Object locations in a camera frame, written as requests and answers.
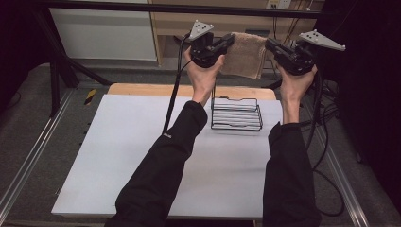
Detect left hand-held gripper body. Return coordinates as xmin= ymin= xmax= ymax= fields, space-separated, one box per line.
xmin=187 ymin=20 xmax=225 ymax=69

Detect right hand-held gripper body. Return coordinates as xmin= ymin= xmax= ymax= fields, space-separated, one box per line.
xmin=282 ymin=29 xmax=346 ymax=77

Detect beige terry towel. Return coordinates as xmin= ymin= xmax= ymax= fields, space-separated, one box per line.
xmin=219 ymin=31 xmax=270 ymax=80

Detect person's right hand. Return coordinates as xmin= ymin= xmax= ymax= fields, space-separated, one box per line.
xmin=276 ymin=63 xmax=318 ymax=102

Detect person's left hand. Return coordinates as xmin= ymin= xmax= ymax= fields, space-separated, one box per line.
xmin=183 ymin=46 xmax=226 ymax=107

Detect wooden cabinet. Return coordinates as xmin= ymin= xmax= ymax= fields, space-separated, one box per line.
xmin=147 ymin=0 xmax=326 ymax=68

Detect black horizontal metal bar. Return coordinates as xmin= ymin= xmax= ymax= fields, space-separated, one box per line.
xmin=34 ymin=0 xmax=327 ymax=19

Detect wooden table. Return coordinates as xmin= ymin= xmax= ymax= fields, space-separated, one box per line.
xmin=107 ymin=82 xmax=278 ymax=102

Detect white panel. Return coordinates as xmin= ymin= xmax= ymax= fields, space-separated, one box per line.
xmin=48 ymin=0 xmax=158 ymax=61

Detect yellow black striped tape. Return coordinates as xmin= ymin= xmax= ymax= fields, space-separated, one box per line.
xmin=83 ymin=88 xmax=98 ymax=106

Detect black metal stand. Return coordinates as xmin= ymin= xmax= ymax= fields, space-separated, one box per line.
xmin=30 ymin=9 xmax=113 ymax=118

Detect white wall socket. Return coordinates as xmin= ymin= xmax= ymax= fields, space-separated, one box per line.
xmin=266 ymin=0 xmax=293 ymax=10

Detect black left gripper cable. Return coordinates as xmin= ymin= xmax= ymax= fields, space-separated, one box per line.
xmin=162 ymin=32 xmax=194 ymax=134

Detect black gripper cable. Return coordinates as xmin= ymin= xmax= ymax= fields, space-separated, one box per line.
xmin=301 ymin=69 xmax=346 ymax=218
xmin=162 ymin=32 xmax=194 ymax=134

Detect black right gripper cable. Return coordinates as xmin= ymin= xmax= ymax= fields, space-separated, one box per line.
xmin=301 ymin=69 xmax=346 ymax=218

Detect black wire rack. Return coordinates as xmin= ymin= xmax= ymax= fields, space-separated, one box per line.
xmin=210 ymin=96 xmax=264 ymax=132

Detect aluminium floor rail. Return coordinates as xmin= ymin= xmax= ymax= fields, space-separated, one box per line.
xmin=302 ymin=94 xmax=371 ymax=227
xmin=0 ymin=89 xmax=78 ymax=219

